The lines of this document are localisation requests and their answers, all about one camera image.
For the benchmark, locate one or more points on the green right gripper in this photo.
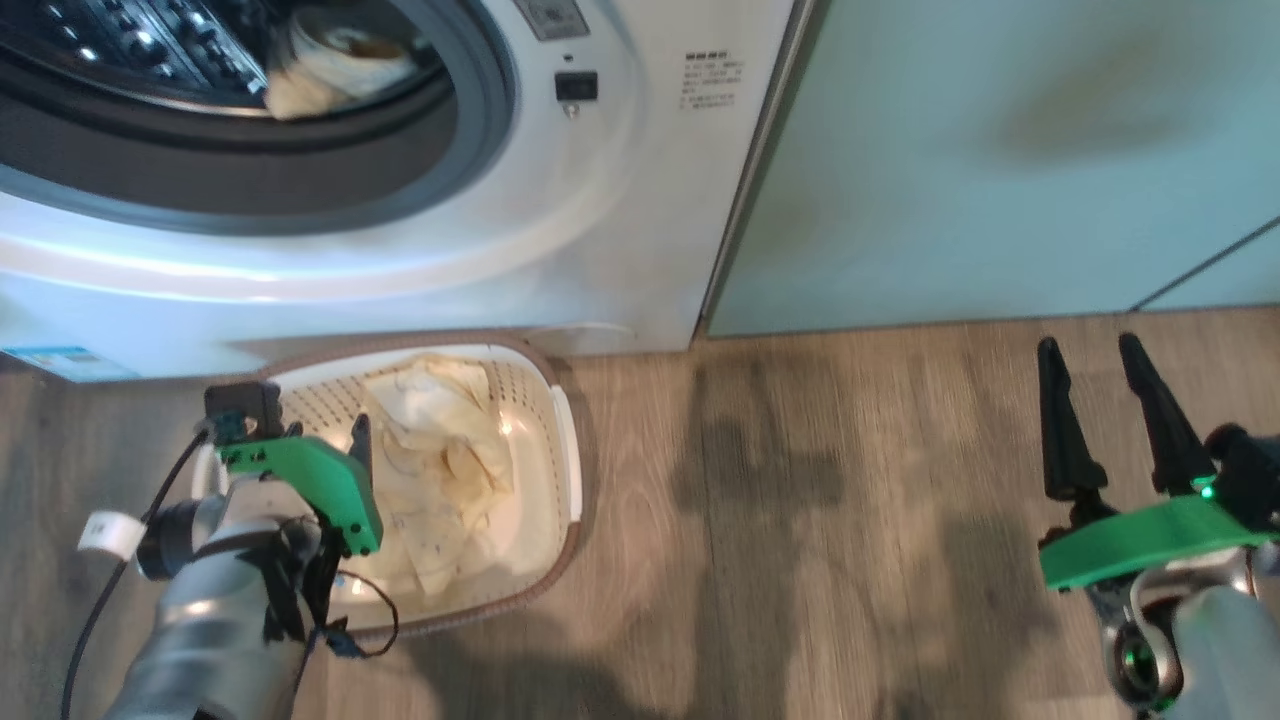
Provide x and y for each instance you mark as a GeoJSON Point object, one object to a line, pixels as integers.
{"type": "Point", "coordinates": [1160, 540]}

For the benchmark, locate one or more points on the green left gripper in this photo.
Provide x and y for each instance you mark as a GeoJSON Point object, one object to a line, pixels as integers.
{"type": "Point", "coordinates": [320, 480]}

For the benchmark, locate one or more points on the cream white garment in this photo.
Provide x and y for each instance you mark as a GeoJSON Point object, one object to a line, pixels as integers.
{"type": "Point", "coordinates": [330, 65]}
{"type": "Point", "coordinates": [440, 450]}

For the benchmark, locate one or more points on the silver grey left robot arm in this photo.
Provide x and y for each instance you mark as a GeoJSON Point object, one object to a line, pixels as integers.
{"type": "Point", "coordinates": [210, 630]}

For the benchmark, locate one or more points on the cream perforated laundry basket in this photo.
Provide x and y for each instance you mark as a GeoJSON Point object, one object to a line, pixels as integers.
{"type": "Point", "coordinates": [540, 480]}

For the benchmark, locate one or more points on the white front-load washing machine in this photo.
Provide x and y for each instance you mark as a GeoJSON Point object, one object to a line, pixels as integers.
{"type": "Point", "coordinates": [600, 230]}

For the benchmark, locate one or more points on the pale teal cabinet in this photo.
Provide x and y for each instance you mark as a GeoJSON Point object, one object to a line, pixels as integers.
{"type": "Point", "coordinates": [950, 180]}

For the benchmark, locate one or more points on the blue energy label sticker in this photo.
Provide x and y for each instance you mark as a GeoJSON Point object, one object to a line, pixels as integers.
{"type": "Point", "coordinates": [60, 362]}

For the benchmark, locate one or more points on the grey washer info sticker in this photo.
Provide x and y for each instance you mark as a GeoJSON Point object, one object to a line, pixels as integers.
{"type": "Point", "coordinates": [552, 18]}

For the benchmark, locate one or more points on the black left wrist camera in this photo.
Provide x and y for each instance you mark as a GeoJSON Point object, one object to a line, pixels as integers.
{"type": "Point", "coordinates": [245, 405]}

